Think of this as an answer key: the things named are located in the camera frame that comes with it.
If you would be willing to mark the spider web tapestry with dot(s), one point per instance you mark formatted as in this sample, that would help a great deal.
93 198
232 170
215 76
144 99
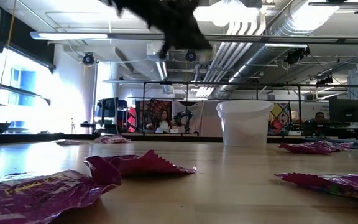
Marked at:
149 109

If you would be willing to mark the white ceiling unit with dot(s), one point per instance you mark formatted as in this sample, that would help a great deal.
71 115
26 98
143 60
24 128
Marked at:
154 53

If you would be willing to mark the white plastic bucket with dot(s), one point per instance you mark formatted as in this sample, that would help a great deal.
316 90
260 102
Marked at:
244 130

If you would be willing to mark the purple Skittles candy pack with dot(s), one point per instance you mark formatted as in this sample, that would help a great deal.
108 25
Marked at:
306 148
112 139
154 165
337 185
340 145
71 142
42 196

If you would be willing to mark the white hanging cloth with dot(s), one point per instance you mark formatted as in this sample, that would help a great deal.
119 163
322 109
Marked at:
204 119

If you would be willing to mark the long ceiling lamp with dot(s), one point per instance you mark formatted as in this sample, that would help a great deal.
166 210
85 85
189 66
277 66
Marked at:
73 36

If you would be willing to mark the white ceiling pipes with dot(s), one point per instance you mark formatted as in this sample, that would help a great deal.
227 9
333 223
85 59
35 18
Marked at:
225 62

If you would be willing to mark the black ceiling spotlight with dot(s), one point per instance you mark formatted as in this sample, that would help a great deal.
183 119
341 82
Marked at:
323 81
295 56

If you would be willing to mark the background black robot arm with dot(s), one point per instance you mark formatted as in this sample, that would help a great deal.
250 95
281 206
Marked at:
185 116

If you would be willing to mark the black station frame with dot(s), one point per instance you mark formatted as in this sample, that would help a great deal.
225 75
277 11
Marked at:
275 84

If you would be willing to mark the black computer monitor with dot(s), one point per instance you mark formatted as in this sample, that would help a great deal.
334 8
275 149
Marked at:
346 110
108 109

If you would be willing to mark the person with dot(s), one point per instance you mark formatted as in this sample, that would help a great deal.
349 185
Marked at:
163 119
319 117

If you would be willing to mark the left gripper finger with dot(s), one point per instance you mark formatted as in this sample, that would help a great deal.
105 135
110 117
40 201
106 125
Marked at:
164 51
204 45

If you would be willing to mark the black ceiling camera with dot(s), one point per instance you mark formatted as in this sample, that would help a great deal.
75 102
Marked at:
88 59
190 56

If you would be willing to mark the colourful patterned tapestry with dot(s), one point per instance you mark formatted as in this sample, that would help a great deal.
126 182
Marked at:
280 113

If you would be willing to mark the black wall shelf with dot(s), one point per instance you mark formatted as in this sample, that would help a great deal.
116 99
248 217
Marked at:
20 91

